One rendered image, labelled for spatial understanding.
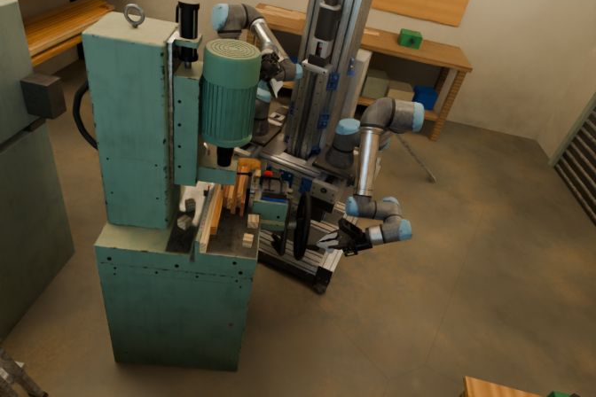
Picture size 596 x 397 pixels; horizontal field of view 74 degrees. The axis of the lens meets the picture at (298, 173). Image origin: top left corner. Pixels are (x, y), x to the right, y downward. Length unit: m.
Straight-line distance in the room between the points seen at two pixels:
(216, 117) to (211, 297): 0.74
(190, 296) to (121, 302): 0.28
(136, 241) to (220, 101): 0.63
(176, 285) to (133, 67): 0.84
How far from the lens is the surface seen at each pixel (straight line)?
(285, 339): 2.28
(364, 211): 1.55
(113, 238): 1.60
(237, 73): 1.21
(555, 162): 5.03
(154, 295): 1.73
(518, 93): 5.17
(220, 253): 1.39
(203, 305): 1.73
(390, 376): 2.35
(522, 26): 4.90
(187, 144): 1.38
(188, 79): 1.26
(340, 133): 1.96
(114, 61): 1.27
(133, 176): 1.46
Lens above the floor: 1.94
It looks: 36 degrees down
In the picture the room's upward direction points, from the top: 12 degrees clockwise
